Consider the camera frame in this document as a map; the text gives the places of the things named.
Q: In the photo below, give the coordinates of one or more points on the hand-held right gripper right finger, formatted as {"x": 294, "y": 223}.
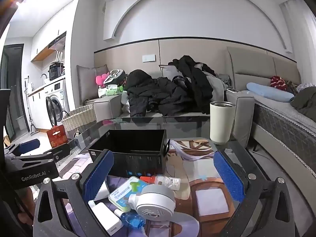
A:
{"x": 228, "y": 175}

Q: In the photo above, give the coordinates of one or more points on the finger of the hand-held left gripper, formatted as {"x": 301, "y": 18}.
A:
{"x": 59, "y": 153}
{"x": 28, "y": 146}

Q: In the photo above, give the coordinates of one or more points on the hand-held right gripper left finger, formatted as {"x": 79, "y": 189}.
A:
{"x": 97, "y": 175}

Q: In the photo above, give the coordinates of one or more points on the green-blue wipes packet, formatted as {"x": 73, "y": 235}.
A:
{"x": 122, "y": 193}

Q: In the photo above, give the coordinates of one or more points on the black cardboard box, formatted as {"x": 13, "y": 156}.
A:
{"x": 138, "y": 163}

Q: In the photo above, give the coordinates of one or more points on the white power adapter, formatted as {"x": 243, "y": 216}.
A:
{"x": 106, "y": 217}

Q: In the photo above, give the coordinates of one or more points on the small bottle with orange cap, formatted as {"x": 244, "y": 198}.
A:
{"x": 167, "y": 181}

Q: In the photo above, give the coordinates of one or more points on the round white device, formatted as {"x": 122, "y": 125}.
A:
{"x": 155, "y": 202}

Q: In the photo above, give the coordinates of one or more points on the person's left hand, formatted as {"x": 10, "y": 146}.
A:
{"x": 27, "y": 202}

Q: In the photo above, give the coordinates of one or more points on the red gift box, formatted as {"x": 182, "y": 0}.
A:
{"x": 57, "y": 138}

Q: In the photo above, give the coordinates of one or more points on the brown cardboard box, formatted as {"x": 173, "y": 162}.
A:
{"x": 7, "y": 141}

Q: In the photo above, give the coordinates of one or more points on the printed desk mat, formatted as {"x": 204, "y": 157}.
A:
{"x": 212, "y": 202}

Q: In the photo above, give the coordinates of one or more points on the white mop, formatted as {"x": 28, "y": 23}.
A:
{"x": 29, "y": 108}

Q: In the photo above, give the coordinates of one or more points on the woven wicker basket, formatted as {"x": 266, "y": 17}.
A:
{"x": 79, "y": 121}

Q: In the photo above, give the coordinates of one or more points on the white kitchen counter cabinet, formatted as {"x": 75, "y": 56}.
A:
{"x": 37, "y": 108}

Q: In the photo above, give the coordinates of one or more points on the white tumbler cup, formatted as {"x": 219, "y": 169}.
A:
{"x": 223, "y": 123}

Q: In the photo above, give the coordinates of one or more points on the white washing machine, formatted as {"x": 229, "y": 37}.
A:
{"x": 58, "y": 96}

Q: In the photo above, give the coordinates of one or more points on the small blue transparent bottle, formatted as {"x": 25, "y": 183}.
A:
{"x": 133, "y": 221}

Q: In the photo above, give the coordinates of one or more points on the dark door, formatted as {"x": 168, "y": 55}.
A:
{"x": 12, "y": 84}

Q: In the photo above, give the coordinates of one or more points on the kitchen faucet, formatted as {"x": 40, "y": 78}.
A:
{"x": 44, "y": 76}

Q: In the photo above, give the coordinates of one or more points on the grey sofa cushion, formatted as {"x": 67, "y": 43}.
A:
{"x": 86, "y": 84}

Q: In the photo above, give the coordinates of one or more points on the grey upholstered bed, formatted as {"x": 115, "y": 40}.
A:
{"x": 284, "y": 126}

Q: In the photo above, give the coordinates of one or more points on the white clothing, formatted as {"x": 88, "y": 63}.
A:
{"x": 125, "y": 101}

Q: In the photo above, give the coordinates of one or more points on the green wet wipes pack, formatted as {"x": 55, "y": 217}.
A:
{"x": 109, "y": 90}

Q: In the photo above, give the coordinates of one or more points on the pink plush toy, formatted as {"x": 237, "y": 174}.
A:
{"x": 100, "y": 79}

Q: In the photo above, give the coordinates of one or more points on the phone on armrest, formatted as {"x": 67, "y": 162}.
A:
{"x": 233, "y": 90}

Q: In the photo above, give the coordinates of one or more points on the grey garment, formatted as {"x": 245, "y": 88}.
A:
{"x": 218, "y": 88}

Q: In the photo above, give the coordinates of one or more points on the light blue pillow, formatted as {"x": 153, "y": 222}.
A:
{"x": 269, "y": 92}

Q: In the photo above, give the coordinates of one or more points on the black and white helmet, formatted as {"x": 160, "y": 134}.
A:
{"x": 114, "y": 76}

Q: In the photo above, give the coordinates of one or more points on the black cloth garment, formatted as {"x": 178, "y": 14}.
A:
{"x": 195, "y": 84}

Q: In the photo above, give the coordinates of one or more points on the black puffer jacket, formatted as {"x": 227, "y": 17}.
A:
{"x": 158, "y": 96}

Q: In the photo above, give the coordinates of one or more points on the dark green blanket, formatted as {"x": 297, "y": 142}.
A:
{"x": 305, "y": 101}

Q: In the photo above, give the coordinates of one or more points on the white curtain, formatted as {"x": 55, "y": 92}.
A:
{"x": 301, "y": 29}

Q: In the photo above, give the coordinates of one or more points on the white wall cabinet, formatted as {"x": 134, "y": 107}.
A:
{"x": 47, "y": 42}

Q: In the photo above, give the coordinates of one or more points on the white wall switch panel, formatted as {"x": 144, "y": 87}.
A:
{"x": 148, "y": 58}

